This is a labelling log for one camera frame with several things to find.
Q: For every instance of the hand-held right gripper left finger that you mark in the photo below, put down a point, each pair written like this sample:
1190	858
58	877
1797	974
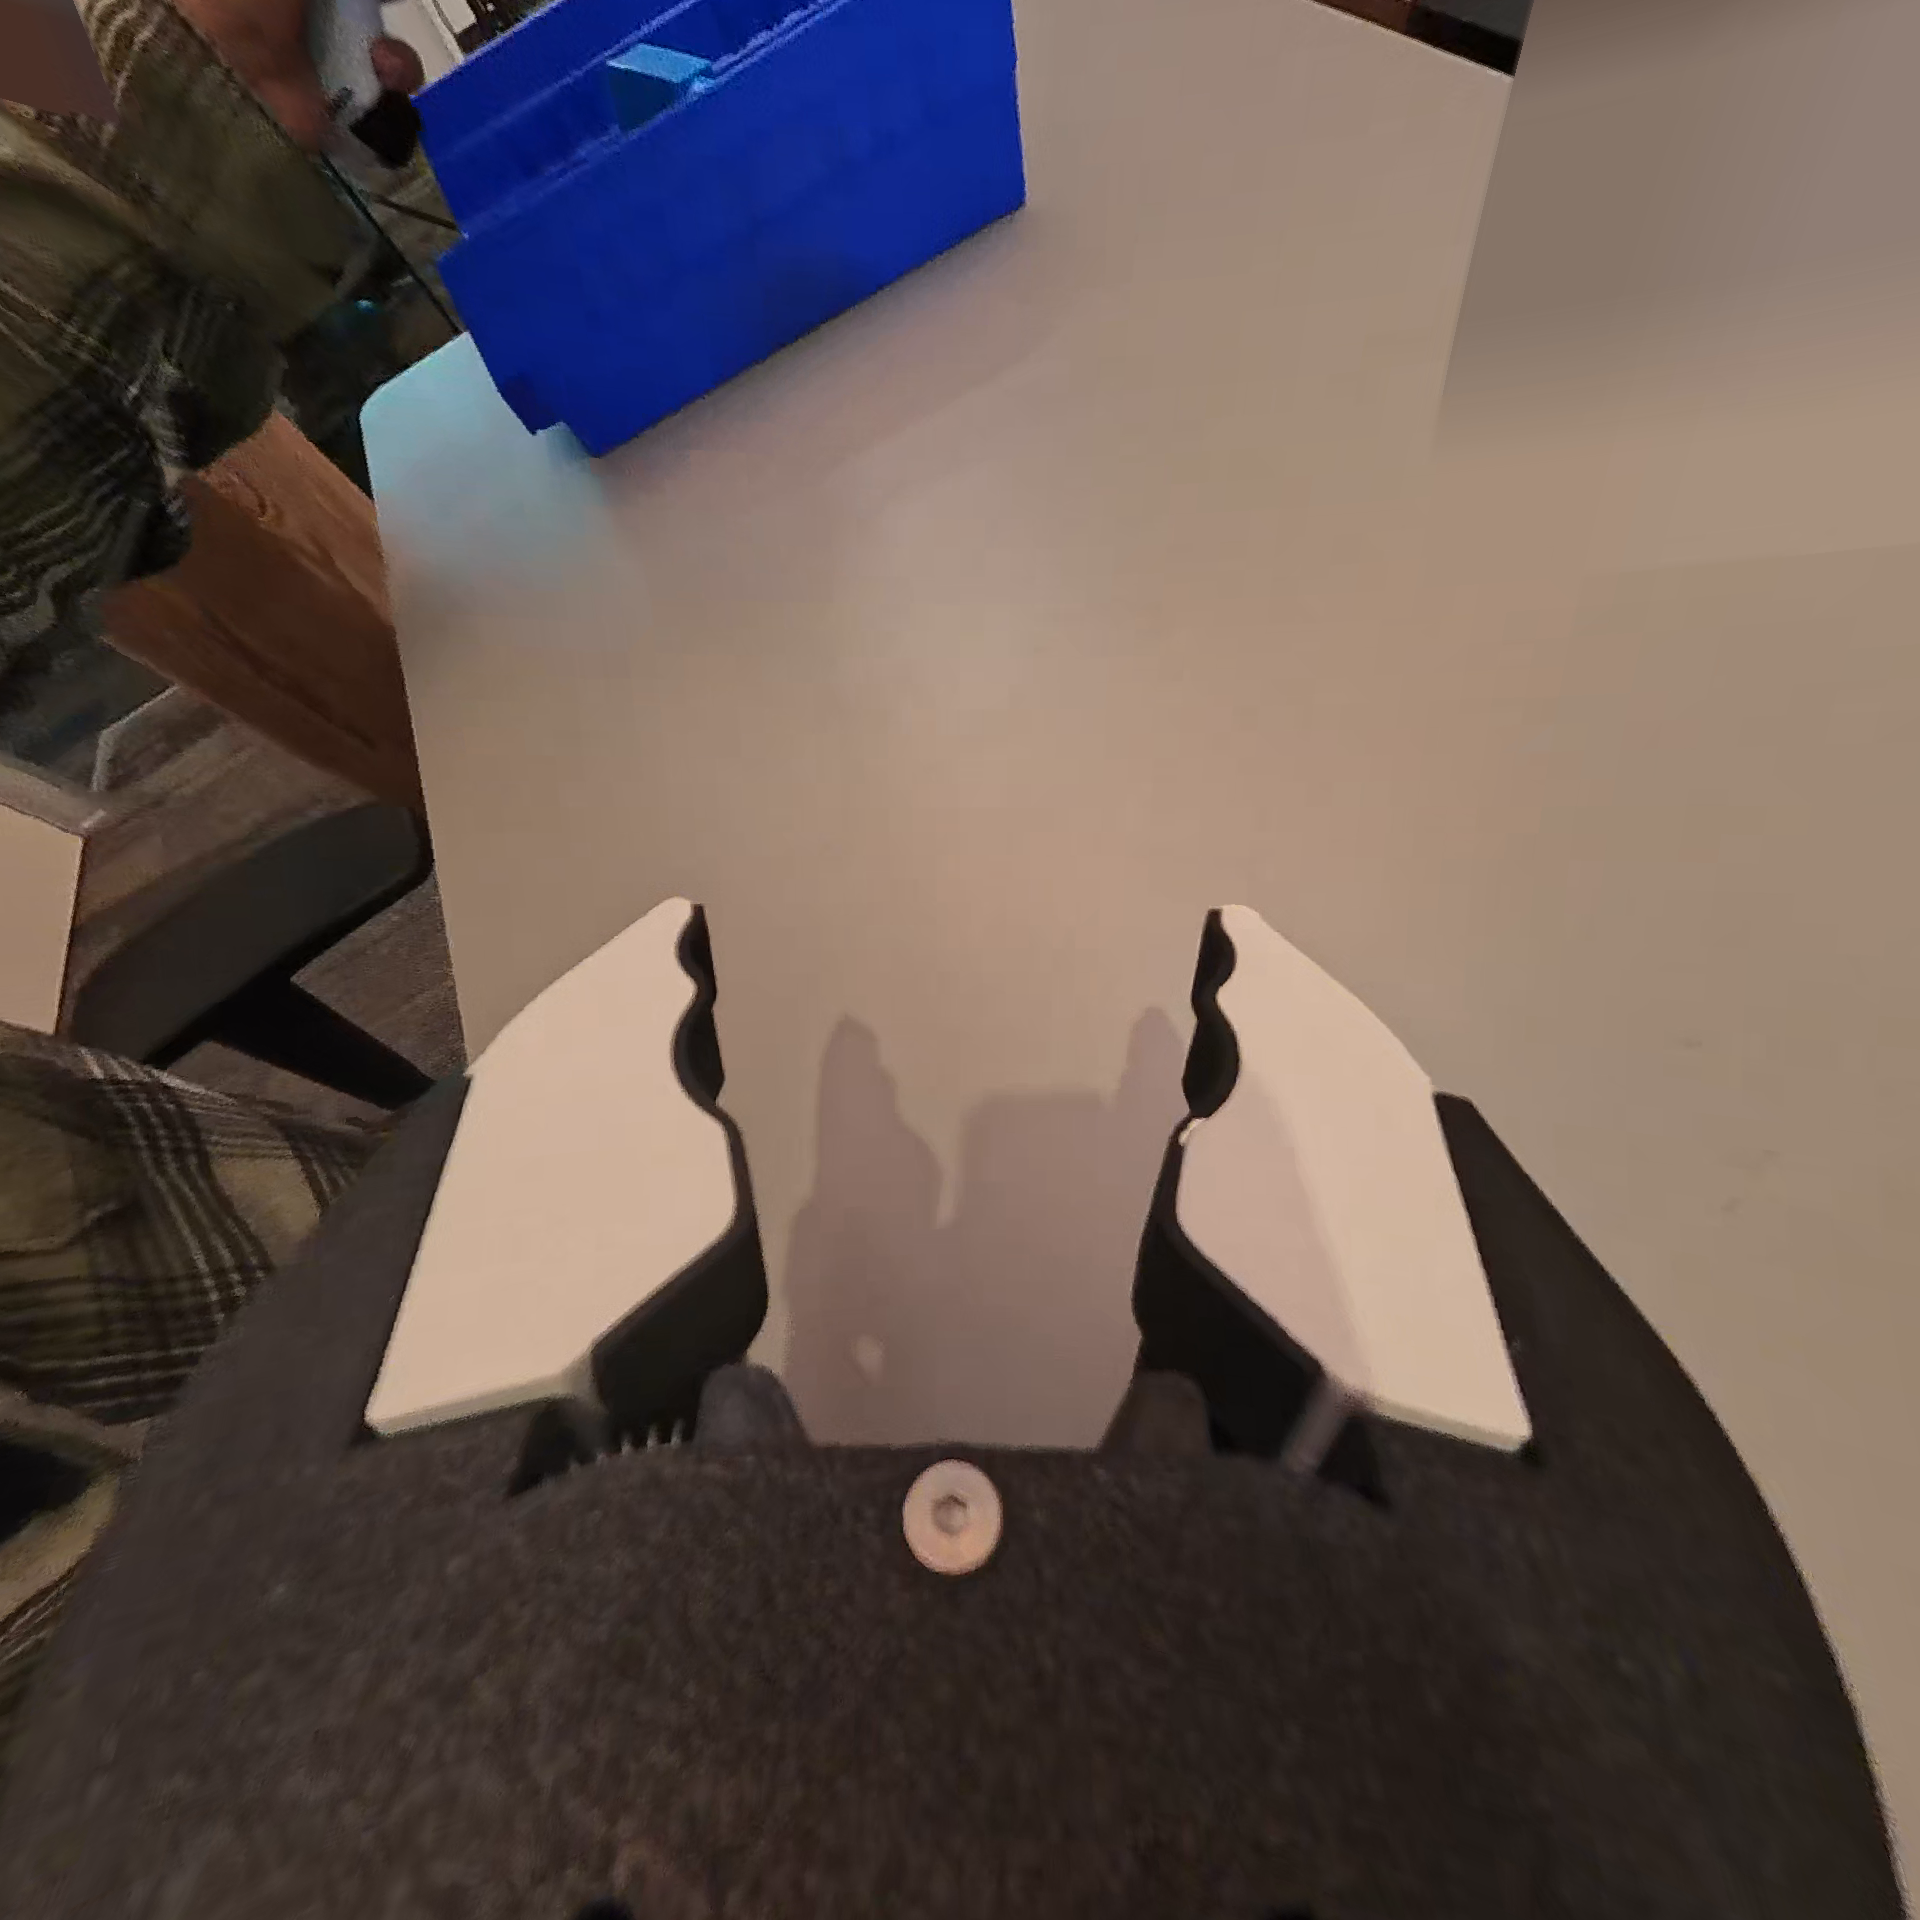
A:
569	1201

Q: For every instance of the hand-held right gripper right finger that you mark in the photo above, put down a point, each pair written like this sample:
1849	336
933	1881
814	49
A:
1336	1215

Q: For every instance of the blue toy block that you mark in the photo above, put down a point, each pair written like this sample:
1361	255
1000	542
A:
653	77

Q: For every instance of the blue plastic bin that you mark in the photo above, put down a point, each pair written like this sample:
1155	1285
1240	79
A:
751	255

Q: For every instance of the person's left hand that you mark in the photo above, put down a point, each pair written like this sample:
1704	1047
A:
285	60

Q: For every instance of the wooden pillar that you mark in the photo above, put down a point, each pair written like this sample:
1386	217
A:
285	599

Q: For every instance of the white box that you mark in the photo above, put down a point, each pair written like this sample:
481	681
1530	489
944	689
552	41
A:
31	930

